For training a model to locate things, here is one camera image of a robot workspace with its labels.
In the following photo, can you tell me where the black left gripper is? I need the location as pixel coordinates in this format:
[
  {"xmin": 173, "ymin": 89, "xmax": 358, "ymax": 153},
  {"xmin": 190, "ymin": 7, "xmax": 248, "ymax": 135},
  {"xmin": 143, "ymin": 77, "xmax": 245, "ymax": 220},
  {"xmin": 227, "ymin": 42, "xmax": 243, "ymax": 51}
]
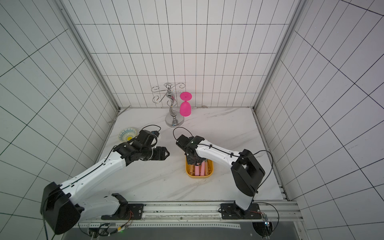
[{"xmin": 140, "ymin": 146, "xmax": 170, "ymax": 162}]

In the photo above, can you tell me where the purple rake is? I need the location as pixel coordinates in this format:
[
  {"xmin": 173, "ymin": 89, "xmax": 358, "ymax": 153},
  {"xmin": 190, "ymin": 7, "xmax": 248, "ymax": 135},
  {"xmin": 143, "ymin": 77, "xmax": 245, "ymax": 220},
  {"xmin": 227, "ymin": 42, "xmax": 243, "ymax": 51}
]
[
  {"xmin": 200, "ymin": 162, "xmax": 206, "ymax": 176},
  {"xmin": 194, "ymin": 166, "xmax": 200, "ymax": 176}
]

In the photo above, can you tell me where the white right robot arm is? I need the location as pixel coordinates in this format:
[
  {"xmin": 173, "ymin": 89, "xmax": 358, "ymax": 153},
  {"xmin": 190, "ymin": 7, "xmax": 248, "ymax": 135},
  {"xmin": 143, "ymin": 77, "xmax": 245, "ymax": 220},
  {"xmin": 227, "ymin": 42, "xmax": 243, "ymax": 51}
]
[{"xmin": 176, "ymin": 135, "xmax": 266, "ymax": 211}]

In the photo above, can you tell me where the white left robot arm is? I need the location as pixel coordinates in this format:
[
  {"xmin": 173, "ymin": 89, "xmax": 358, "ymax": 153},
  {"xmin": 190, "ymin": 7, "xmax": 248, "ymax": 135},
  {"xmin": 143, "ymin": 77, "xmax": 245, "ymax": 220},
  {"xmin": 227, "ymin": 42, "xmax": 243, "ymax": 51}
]
[{"xmin": 40, "ymin": 130, "xmax": 170, "ymax": 235}]

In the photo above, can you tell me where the yellow storage box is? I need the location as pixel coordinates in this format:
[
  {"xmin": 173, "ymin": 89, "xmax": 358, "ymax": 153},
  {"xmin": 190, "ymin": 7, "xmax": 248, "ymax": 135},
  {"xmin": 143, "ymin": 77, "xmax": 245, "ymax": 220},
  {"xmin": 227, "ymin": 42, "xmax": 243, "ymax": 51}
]
[{"xmin": 186, "ymin": 160, "xmax": 214, "ymax": 179}]

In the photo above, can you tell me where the blue yellow patterned bowl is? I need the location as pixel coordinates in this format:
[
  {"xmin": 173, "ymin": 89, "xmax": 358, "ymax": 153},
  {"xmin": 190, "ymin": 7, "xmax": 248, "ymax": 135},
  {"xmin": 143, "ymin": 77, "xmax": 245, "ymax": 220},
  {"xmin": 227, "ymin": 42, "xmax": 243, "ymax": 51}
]
[{"xmin": 119, "ymin": 127, "xmax": 138, "ymax": 143}]

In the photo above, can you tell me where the chrome cup holder stand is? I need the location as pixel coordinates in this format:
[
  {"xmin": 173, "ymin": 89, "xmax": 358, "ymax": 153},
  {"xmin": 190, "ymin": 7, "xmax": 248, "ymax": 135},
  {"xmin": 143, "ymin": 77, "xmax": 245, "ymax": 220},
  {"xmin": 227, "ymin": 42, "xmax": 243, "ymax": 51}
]
[{"xmin": 151, "ymin": 83, "xmax": 186, "ymax": 128}]

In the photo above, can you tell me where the pink plastic goblet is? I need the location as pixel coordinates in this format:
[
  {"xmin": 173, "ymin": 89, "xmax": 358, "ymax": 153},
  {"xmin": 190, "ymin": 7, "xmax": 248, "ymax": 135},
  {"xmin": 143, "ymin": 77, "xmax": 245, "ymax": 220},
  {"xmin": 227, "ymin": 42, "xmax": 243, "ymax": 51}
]
[{"xmin": 180, "ymin": 92, "xmax": 192, "ymax": 117}]

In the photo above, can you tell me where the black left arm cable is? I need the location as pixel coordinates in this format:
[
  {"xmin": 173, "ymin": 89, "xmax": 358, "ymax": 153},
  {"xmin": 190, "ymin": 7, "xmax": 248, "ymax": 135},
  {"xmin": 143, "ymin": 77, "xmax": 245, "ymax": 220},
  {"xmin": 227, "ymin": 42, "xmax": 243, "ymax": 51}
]
[{"xmin": 41, "ymin": 124, "xmax": 162, "ymax": 240}]

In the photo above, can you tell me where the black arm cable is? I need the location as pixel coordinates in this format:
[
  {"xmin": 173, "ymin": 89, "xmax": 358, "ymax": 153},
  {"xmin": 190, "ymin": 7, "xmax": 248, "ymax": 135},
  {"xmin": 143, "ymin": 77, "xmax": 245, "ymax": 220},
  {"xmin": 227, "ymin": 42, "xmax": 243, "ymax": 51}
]
[
  {"xmin": 41, "ymin": 124, "xmax": 162, "ymax": 240},
  {"xmin": 172, "ymin": 126, "xmax": 280, "ymax": 235}
]

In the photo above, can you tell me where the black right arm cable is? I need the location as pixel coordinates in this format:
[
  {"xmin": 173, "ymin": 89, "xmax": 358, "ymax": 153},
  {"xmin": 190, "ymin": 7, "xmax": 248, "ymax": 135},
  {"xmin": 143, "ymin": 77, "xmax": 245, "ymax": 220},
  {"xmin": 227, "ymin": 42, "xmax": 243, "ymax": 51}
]
[{"xmin": 172, "ymin": 126, "xmax": 280, "ymax": 235}]

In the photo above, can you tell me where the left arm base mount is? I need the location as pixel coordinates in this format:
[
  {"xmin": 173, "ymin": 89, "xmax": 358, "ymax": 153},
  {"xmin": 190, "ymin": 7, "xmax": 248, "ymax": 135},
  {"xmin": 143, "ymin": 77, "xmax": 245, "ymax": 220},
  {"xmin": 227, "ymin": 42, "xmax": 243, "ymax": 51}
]
[{"xmin": 101, "ymin": 193, "xmax": 144, "ymax": 221}]

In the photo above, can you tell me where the aluminium front rail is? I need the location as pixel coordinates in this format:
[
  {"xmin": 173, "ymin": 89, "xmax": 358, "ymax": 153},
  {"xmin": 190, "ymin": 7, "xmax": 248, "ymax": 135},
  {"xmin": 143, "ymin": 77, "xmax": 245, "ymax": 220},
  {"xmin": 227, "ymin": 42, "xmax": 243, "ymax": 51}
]
[{"xmin": 75, "ymin": 201, "xmax": 304, "ymax": 232}]

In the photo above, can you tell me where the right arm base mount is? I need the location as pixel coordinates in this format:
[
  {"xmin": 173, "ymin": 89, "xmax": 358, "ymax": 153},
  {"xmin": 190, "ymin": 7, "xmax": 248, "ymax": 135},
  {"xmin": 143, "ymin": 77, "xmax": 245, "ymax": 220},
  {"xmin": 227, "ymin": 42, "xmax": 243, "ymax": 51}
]
[{"xmin": 218, "ymin": 203, "xmax": 263, "ymax": 220}]

